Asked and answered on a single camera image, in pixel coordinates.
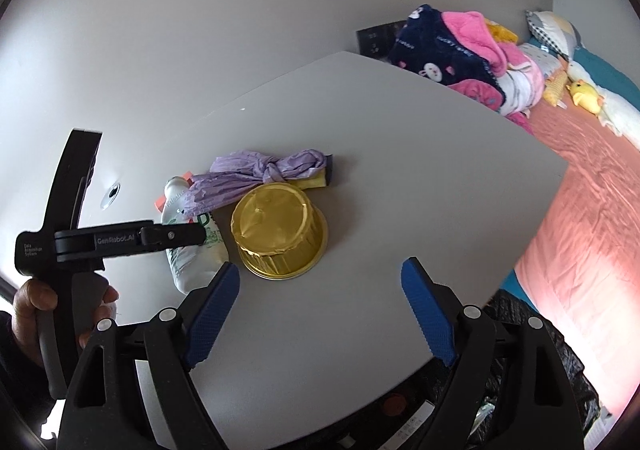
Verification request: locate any teal pillow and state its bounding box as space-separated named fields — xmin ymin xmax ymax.
xmin=520 ymin=38 xmax=639 ymax=107

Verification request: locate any white goose plush toy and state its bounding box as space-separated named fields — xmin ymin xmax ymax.
xmin=598 ymin=88 xmax=640 ymax=149

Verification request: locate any gold foil container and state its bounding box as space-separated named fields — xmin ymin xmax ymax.
xmin=231 ymin=183 xmax=329 ymax=280

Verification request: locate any left bare hand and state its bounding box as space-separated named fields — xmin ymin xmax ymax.
xmin=10 ymin=277 xmax=122 ymax=369

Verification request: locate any black trash bag bin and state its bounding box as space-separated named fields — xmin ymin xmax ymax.
xmin=466 ymin=290 xmax=600 ymax=449

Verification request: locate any yellow paper piece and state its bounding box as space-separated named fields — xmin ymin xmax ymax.
xmin=290 ymin=167 xmax=332 ymax=190

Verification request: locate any navy patterned blanket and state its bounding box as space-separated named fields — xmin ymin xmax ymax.
xmin=387 ymin=4 xmax=506 ymax=90

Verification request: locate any table cable hole grommet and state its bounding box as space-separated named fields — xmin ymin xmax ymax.
xmin=100 ymin=181 xmax=122 ymax=211

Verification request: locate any black wall socket panel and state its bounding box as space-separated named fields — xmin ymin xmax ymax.
xmin=356 ymin=20 xmax=406 ymax=59

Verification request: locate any white milk bottle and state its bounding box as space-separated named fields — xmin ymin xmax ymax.
xmin=160 ymin=189 xmax=229 ymax=295

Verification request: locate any pink bed sheet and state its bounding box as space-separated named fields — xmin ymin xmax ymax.
xmin=515 ymin=103 xmax=639 ymax=416

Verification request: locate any pink fleece garment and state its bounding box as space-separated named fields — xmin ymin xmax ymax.
xmin=442 ymin=10 xmax=508 ymax=77

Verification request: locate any yellow duck plush toy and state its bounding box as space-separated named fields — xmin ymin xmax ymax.
xmin=566 ymin=80 xmax=604 ymax=115

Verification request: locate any purple plastic bag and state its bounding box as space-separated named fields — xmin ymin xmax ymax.
xmin=182 ymin=149 xmax=333 ymax=215

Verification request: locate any checkered grey pillow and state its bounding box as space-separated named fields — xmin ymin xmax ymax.
xmin=525 ymin=10 xmax=582 ymax=62

